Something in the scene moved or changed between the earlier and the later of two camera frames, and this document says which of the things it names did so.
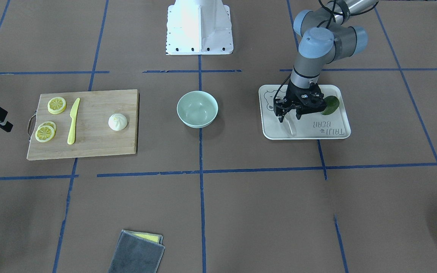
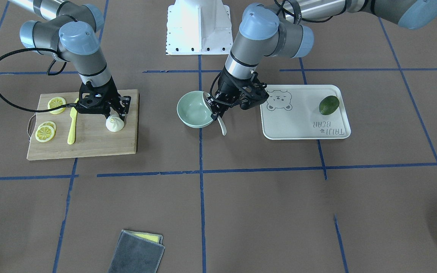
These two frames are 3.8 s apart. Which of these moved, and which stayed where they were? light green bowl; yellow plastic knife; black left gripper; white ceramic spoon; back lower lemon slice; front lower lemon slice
Moved: white ceramic spoon; black left gripper
Stayed: yellow plastic knife; back lower lemon slice; front lower lemon slice; light green bowl
